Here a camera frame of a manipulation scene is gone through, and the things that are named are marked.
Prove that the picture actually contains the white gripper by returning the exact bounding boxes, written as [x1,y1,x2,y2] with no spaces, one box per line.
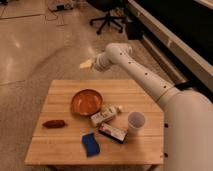
[79,53,108,71]

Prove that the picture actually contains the orange ceramic bowl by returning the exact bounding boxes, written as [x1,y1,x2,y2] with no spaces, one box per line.
[71,89,103,116]

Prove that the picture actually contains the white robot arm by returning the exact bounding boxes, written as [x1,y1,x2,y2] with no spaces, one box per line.
[80,43,213,171]

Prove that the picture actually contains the white bottle with label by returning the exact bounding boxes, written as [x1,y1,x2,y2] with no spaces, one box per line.
[90,106,122,127]

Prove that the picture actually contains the black box on floor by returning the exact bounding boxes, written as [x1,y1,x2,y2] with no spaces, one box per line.
[125,22,143,40]

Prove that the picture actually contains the wooden table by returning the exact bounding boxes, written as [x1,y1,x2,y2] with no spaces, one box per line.
[25,80,163,166]

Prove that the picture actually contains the black office chair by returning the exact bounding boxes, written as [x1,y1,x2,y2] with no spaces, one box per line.
[86,0,124,35]

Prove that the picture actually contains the brown sausage-shaped object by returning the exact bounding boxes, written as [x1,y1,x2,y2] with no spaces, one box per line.
[42,120,66,128]

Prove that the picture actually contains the black and white box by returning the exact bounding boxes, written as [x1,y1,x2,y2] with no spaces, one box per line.
[99,123,127,144]

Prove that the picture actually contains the blue sponge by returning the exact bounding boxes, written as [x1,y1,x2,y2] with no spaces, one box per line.
[82,133,100,157]

